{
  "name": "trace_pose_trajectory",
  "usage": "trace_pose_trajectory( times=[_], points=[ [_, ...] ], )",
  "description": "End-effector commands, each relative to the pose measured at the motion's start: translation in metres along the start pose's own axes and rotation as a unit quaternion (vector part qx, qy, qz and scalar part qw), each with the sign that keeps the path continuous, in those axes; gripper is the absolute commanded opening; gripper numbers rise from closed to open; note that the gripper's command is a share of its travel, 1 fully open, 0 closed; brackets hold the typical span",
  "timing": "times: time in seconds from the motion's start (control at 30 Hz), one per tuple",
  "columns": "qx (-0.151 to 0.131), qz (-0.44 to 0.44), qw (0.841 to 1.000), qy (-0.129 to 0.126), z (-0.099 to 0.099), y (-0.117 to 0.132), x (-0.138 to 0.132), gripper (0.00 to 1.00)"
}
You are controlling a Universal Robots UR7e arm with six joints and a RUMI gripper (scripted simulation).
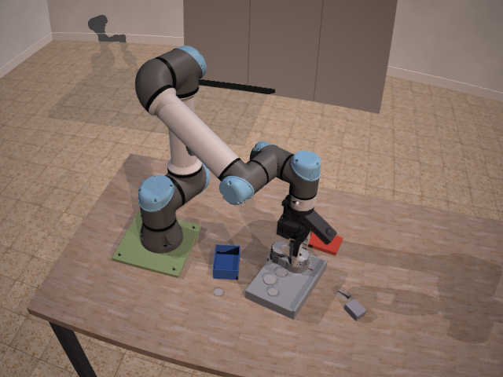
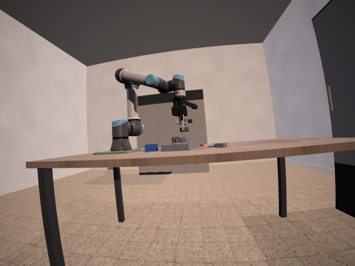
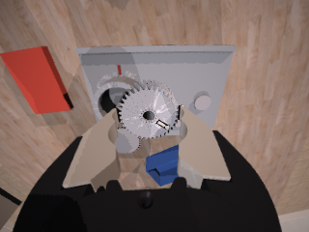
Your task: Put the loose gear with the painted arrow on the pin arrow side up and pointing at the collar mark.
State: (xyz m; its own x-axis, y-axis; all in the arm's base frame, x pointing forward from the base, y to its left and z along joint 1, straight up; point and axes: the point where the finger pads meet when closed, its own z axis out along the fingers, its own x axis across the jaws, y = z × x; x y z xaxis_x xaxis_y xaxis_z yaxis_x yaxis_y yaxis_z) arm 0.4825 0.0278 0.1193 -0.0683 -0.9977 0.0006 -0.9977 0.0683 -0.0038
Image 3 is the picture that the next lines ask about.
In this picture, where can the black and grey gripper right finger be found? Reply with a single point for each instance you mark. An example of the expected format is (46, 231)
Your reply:
(210, 162)

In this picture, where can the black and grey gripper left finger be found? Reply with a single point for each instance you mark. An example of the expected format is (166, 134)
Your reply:
(83, 168)

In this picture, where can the red flat rectangular block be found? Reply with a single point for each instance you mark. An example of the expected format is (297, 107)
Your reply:
(36, 75)

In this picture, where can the silver toothed gear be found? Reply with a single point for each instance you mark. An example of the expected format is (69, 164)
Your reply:
(149, 110)

